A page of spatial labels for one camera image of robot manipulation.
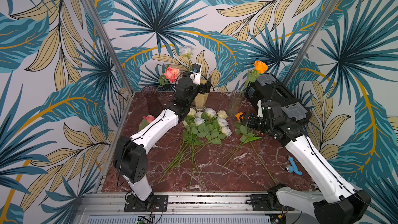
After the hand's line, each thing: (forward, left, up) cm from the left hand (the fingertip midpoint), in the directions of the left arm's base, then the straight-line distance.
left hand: (202, 74), depth 76 cm
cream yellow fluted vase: (+3, +1, -24) cm, 25 cm away
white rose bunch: (-10, 0, -33) cm, 35 cm away
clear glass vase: (+4, -21, -28) cm, 35 cm away
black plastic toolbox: (+15, -43, -21) cm, 50 cm away
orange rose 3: (-14, -30, -36) cm, 49 cm away
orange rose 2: (-11, -26, -36) cm, 46 cm away
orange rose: (+10, -31, -3) cm, 33 cm away
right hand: (-16, -23, -14) cm, 31 cm away
